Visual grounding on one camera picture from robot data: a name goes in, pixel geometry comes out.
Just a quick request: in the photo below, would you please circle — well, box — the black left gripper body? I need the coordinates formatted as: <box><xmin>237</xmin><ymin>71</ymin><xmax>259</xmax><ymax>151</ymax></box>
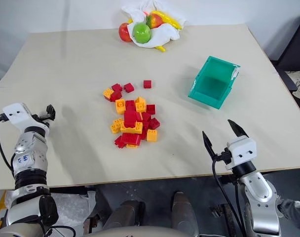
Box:
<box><xmin>31</xmin><ymin>111</ymin><xmax>51</xmax><ymax>124</ymax></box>

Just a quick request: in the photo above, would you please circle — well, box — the white plastic bag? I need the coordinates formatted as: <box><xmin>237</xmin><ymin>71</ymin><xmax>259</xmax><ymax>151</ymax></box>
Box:
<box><xmin>5</xmin><ymin>191</ymin><xmax>98</xmax><ymax>227</ymax></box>

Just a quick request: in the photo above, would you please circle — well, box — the dark rounded shape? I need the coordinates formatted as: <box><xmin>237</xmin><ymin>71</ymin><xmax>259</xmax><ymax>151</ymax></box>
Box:
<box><xmin>100</xmin><ymin>199</ymin><xmax>146</xmax><ymax>234</ymax></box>
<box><xmin>170</xmin><ymin>191</ymin><xmax>199</xmax><ymax>236</ymax></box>

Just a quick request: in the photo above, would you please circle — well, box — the beige rounded robot torso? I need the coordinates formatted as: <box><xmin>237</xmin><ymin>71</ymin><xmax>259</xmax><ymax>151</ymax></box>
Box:
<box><xmin>84</xmin><ymin>226</ymin><xmax>199</xmax><ymax>237</ymax></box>

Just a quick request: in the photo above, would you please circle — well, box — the green toy apple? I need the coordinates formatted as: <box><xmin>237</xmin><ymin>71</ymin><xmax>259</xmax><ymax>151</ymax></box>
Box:
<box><xmin>133</xmin><ymin>22</ymin><xmax>151</xmax><ymax>44</ymax></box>

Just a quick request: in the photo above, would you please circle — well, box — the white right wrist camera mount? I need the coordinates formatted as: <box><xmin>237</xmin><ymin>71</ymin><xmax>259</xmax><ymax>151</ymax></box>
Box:
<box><xmin>225</xmin><ymin>137</ymin><xmax>258</xmax><ymax>171</ymax></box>

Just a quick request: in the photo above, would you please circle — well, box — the yellow toy banana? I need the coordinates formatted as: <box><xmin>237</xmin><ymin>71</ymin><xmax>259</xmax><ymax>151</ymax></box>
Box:
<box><xmin>150</xmin><ymin>10</ymin><xmax>183</xmax><ymax>31</ymax></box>

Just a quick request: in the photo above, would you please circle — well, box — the white cloth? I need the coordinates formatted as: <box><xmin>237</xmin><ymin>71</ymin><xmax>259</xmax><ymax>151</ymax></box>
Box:
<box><xmin>121</xmin><ymin>0</ymin><xmax>187</xmax><ymax>49</ymax></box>

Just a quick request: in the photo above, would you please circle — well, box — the teal plastic bin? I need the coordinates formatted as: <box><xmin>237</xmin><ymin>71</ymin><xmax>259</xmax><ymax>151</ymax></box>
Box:
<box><xmin>187</xmin><ymin>55</ymin><xmax>241</xmax><ymax>110</ymax></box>

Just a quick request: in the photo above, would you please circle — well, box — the yellow U-shaped building brick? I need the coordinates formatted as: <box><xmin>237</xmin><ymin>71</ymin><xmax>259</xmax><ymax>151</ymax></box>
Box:
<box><xmin>120</xmin><ymin>121</ymin><xmax>144</xmax><ymax>135</ymax></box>

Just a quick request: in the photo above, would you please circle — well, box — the red toy apple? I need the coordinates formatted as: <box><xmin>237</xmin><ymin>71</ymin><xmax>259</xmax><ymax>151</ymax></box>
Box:
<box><xmin>118</xmin><ymin>22</ymin><xmax>133</xmax><ymax>42</ymax></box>

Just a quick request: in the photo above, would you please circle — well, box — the red yellow toy peach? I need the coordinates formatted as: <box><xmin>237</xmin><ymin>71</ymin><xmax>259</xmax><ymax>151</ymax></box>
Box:
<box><xmin>146</xmin><ymin>13</ymin><xmax>165</xmax><ymax>29</ymax></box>

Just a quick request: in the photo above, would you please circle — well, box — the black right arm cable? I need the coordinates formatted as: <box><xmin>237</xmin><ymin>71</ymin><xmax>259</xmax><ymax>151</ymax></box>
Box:
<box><xmin>211</xmin><ymin>158</ymin><xmax>246</xmax><ymax>234</ymax></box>

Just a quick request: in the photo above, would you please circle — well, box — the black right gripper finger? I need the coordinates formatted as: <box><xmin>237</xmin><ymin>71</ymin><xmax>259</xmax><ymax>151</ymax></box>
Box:
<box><xmin>202</xmin><ymin>130</ymin><xmax>219</xmax><ymax>158</ymax></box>
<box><xmin>227</xmin><ymin>119</ymin><xmax>250</xmax><ymax>138</ymax></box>

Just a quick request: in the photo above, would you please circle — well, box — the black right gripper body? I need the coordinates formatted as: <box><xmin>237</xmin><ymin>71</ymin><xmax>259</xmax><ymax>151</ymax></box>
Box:
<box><xmin>212</xmin><ymin>147</ymin><xmax>233</xmax><ymax>164</ymax></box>

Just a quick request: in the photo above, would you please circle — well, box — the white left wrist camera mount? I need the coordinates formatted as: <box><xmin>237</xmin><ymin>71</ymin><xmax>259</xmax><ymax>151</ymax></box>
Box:
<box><xmin>2</xmin><ymin>103</ymin><xmax>51</xmax><ymax>132</ymax></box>

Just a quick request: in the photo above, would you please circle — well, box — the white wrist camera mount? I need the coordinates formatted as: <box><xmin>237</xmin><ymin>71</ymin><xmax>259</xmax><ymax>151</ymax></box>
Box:
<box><xmin>225</xmin><ymin>137</ymin><xmax>258</xmax><ymax>171</ymax></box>
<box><xmin>2</xmin><ymin>103</ymin><xmax>51</xmax><ymax>132</ymax></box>

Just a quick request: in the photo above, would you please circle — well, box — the dark chair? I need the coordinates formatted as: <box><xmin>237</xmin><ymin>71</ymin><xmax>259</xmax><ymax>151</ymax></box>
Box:
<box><xmin>272</xmin><ymin>14</ymin><xmax>300</xmax><ymax>92</ymax></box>

